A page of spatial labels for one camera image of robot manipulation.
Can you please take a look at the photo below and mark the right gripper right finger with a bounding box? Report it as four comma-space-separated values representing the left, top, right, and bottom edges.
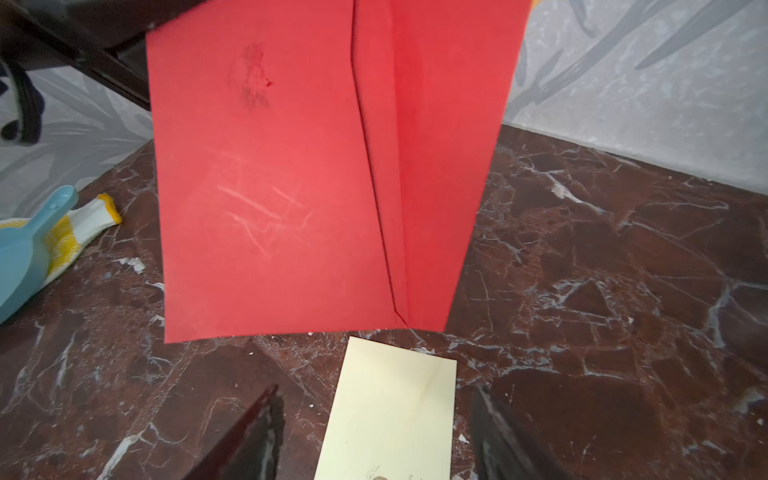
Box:
469, 385, 572, 480

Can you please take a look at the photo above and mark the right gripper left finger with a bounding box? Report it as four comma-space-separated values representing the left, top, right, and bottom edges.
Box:
183, 385, 285, 480

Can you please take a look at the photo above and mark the pale yellow envelope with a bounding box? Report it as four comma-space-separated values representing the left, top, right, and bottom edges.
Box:
315, 337, 457, 479

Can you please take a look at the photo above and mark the red envelope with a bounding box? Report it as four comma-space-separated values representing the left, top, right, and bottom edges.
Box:
147, 1, 531, 343

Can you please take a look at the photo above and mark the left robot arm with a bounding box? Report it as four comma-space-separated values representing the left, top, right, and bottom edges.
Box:
1, 0, 201, 146

